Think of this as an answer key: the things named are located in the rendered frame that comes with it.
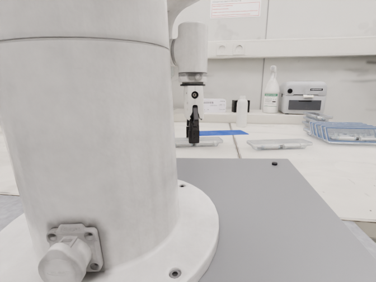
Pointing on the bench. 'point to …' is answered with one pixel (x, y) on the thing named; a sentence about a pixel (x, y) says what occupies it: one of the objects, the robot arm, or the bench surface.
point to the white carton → (214, 105)
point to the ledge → (228, 117)
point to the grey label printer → (302, 97)
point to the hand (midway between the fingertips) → (192, 135)
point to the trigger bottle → (271, 93)
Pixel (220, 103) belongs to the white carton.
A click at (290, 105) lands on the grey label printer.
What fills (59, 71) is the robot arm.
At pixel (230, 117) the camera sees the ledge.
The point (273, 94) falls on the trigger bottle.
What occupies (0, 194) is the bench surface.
